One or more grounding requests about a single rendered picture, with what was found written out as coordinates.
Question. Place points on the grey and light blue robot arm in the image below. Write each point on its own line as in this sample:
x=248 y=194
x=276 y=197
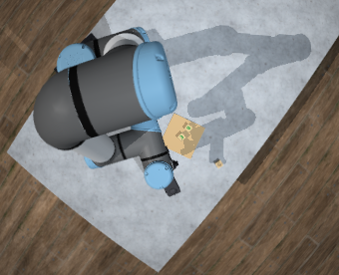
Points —
x=128 y=88

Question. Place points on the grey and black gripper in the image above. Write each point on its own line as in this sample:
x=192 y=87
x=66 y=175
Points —
x=175 y=163

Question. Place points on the beige block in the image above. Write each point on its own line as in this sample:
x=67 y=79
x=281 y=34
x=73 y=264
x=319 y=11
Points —
x=219 y=163
x=188 y=128
x=181 y=137

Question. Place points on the tan flat mat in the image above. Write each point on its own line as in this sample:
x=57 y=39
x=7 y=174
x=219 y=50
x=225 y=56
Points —
x=176 y=127

